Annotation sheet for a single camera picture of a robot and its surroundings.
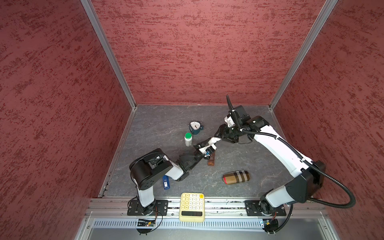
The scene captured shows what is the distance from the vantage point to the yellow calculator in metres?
0.72

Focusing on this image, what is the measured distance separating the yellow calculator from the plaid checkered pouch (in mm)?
152

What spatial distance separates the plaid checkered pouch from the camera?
82cm
